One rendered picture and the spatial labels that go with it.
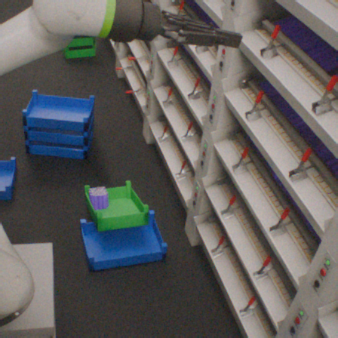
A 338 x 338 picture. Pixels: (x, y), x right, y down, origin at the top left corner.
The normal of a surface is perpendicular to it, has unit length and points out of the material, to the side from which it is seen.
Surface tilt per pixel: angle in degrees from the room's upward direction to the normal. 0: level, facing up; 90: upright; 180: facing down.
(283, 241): 21
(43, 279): 5
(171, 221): 0
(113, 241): 0
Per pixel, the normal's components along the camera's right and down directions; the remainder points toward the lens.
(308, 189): -0.23, -0.68
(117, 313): 0.11, -0.77
